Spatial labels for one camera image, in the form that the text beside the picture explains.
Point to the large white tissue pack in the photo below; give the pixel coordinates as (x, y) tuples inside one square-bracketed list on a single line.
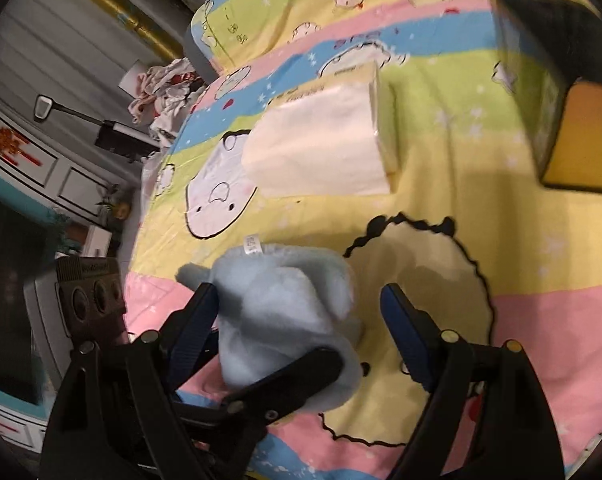
[(321, 145)]

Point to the stick vacuum cleaner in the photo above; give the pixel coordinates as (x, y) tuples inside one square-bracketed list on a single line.
[(116, 135)]

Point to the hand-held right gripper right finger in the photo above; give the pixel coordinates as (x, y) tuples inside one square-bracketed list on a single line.
[(406, 330)]

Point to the pile of clothes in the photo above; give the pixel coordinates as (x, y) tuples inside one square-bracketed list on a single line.
[(166, 95)]

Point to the red knot ornament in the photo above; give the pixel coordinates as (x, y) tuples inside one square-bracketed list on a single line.
[(6, 142)]

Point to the cartoon printed blanket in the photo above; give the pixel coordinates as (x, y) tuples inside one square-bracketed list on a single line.
[(481, 220)]

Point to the dark television screen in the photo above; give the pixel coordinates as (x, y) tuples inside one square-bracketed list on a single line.
[(6, 285)]

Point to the light blue plush toy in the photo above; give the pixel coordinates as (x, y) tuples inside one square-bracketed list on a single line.
[(281, 305)]

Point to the white panelled cabinet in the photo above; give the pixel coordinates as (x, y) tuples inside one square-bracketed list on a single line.
[(41, 170)]

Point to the small white drawer unit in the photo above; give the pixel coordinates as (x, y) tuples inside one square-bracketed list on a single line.
[(98, 242)]

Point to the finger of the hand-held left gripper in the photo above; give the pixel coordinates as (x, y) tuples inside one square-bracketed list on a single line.
[(291, 380)]

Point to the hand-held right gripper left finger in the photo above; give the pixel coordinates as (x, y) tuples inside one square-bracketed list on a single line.
[(193, 335)]

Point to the black and yellow box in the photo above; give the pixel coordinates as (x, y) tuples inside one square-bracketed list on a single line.
[(556, 85)]

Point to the potted plant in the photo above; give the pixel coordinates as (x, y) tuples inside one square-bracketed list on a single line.
[(116, 205)]

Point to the gold patterned curtain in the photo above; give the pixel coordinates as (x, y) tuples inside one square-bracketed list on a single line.
[(111, 0)]

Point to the grey rounded object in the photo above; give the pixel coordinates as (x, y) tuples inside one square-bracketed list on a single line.
[(46, 335)]

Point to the grey curtain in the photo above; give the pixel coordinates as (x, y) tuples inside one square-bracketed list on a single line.
[(56, 45)]

